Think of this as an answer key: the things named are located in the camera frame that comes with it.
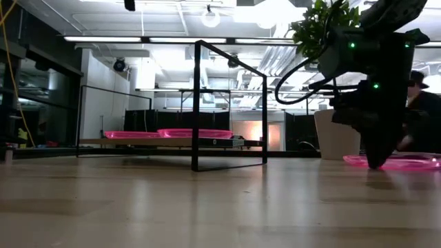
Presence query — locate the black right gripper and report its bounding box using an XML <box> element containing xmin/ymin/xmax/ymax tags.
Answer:
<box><xmin>358</xmin><ymin>99</ymin><xmax>411</xmax><ymax>169</ymax></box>

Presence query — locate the black metal shelf wooden board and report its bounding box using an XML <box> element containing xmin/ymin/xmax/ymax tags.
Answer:
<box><xmin>75</xmin><ymin>39</ymin><xmax>269</xmax><ymax>173</ymax></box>

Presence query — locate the white plant pot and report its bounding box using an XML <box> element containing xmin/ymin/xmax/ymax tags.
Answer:
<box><xmin>314</xmin><ymin>109</ymin><xmax>362</xmax><ymax>161</ymax></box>

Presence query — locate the person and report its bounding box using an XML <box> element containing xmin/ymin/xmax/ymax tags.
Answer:
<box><xmin>396</xmin><ymin>70</ymin><xmax>441</xmax><ymax>154</ymax></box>

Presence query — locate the black partition panel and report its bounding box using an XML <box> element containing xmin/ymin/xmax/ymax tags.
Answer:
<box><xmin>285</xmin><ymin>111</ymin><xmax>321</xmax><ymax>152</ymax></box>
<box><xmin>123</xmin><ymin>109</ymin><xmax>231</xmax><ymax>138</ymax></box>

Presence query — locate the black flat box white label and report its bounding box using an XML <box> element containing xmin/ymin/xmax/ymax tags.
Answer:
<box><xmin>198</xmin><ymin>136</ymin><xmax>246</xmax><ymax>149</ymax></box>

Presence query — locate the round white ceiling lamp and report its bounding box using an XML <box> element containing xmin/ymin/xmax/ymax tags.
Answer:
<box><xmin>201</xmin><ymin>4</ymin><xmax>222</xmax><ymax>29</ymax></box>

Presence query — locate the long ceiling light strip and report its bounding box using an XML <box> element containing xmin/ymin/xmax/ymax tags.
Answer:
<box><xmin>63</xmin><ymin>35</ymin><xmax>441</xmax><ymax>48</ymax></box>

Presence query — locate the yellow background object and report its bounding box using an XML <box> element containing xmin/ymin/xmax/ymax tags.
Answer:
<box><xmin>17</xmin><ymin>127</ymin><xmax>29</xmax><ymax>149</ymax></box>

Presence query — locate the small white cup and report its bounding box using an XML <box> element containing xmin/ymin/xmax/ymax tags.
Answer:
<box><xmin>3</xmin><ymin>143</ymin><xmax>14</xmax><ymax>165</ymax></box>

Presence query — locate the black background metal frame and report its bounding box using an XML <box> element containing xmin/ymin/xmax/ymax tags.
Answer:
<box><xmin>135</xmin><ymin>87</ymin><xmax>335</xmax><ymax>114</ymax></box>

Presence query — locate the yellow hanging cable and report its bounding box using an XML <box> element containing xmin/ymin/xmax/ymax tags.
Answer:
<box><xmin>0</xmin><ymin>0</ymin><xmax>37</xmax><ymax>148</ymax></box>

